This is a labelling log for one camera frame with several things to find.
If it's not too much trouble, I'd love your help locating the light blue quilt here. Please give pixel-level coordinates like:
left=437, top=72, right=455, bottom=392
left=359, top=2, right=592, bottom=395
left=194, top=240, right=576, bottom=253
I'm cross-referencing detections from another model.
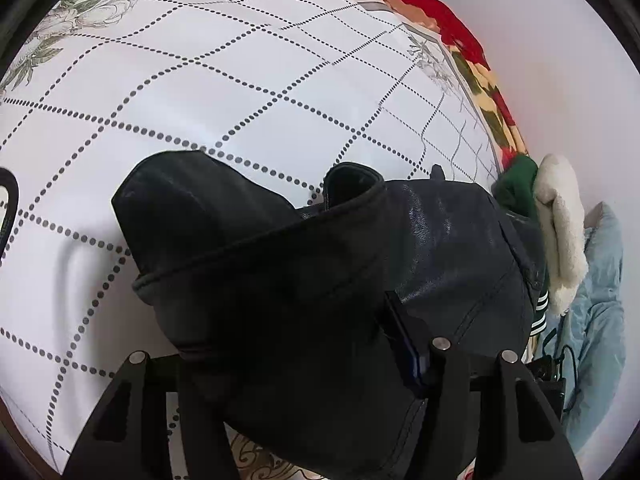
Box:
left=544, top=203, right=626, bottom=452

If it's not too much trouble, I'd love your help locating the white patterned mat cloth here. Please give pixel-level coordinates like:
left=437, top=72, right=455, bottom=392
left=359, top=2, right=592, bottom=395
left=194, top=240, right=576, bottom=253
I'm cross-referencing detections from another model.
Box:
left=0, top=0, right=507, bottom=476

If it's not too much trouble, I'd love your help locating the folded white fleece garment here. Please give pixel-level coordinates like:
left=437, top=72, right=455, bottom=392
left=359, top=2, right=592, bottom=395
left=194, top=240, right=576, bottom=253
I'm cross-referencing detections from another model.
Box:
left=533, top=154, right=588, bottom=316

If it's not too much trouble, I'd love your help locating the red floral blanket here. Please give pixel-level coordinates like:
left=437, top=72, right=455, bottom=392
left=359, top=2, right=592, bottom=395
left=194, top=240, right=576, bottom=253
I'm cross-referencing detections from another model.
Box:
left=117, top=0, right=524, bottom=186

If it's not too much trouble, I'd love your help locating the black leather jacket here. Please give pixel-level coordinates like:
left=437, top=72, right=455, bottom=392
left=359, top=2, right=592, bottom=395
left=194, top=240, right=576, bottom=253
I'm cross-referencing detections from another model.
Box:
left=112, top=152, right=547, bottom=479

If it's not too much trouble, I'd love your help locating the folded green striped garment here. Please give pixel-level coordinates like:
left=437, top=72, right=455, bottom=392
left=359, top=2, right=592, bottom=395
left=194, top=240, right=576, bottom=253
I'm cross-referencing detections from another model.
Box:
left=492, top=154, right=549, bottom=337

